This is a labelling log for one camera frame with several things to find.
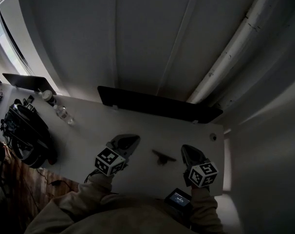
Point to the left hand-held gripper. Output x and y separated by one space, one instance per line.
109 162

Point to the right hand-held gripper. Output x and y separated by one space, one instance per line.
202 175

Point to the small black clamp tool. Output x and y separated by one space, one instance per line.
163 158

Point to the person's left forearm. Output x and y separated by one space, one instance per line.
96 191

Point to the person's right forearm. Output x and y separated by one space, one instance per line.
206 208

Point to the small black screen device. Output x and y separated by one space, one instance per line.
178 198

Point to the wide black desk divider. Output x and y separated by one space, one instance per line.
159 105

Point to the clear plastic water bottle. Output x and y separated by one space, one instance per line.
64 114

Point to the person's beige jacket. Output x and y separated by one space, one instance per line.
125 218

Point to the white-lidded cup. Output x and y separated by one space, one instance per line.
49 97

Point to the black backpack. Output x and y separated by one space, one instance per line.
30 135

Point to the narrow window with blind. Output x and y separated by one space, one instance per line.
8 45

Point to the white wall pipe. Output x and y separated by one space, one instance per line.
235 45

